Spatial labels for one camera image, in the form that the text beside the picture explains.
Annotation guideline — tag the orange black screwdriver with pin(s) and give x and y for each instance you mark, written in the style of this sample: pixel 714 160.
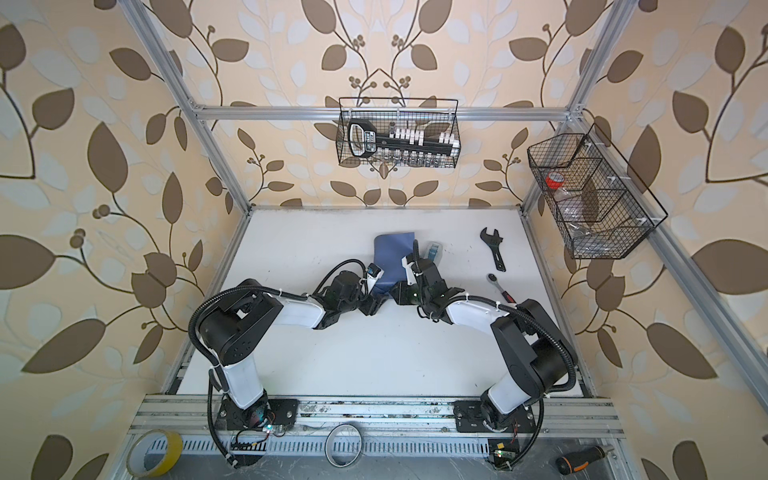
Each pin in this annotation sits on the orange black screwdriver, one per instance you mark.
pixel 574 462

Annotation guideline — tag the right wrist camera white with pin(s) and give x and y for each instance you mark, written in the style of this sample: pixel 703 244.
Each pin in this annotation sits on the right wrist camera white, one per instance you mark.
pixel 410 264

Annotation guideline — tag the black adjustable wrench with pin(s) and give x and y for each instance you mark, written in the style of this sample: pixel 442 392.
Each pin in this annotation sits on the black adjustable wrench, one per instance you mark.
pixel 493 241

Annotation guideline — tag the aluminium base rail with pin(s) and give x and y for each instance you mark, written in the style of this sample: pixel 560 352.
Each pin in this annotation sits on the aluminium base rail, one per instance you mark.
pixel 384 426

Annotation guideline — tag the black socket set rail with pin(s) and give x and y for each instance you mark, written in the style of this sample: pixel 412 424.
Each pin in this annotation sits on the black socket set rail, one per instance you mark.
pixel 365 141

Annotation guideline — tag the red capped plastic item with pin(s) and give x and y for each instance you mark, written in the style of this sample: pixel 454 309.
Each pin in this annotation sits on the red capped plastic item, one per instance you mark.
pixel 554 180

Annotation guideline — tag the red handled ratchet wrench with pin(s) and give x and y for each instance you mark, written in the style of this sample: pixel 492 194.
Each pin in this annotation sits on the red handled ratchet wrench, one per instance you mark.
pixel 493 280

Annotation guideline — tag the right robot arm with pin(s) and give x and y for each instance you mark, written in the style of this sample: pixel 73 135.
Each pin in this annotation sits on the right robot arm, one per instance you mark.
pixel 538 359

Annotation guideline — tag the yellow tape roll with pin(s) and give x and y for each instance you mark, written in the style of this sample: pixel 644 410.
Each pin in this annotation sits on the yellow tape roll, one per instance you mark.
pixel 154 454

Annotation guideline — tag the back wire basket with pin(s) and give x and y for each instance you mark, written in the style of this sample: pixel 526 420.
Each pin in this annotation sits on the back wire basket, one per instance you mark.
pixel 432 114

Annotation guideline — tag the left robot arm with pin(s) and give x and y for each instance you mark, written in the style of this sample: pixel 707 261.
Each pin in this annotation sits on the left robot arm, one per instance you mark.
pixel 228 327

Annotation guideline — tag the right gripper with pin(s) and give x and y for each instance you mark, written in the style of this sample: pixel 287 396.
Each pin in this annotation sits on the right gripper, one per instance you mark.
pixel 401 295

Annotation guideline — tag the wire basket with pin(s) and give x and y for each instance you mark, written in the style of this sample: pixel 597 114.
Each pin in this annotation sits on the wire basket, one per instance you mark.
pixel 605 208
pixel 432 114

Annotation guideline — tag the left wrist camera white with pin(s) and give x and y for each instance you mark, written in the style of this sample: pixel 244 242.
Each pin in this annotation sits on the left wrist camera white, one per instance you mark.
pixel 373 274

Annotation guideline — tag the right wire basket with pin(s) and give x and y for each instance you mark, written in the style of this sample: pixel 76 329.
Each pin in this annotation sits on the right wire basket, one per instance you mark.
pixel 605 208

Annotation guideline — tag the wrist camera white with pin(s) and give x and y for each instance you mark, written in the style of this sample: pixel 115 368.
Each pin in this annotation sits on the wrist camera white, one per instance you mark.
pixel 410 264
pixel 373 274

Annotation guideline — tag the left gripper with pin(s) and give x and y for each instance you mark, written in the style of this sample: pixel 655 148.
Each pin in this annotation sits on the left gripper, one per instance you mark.
pixel 374 304

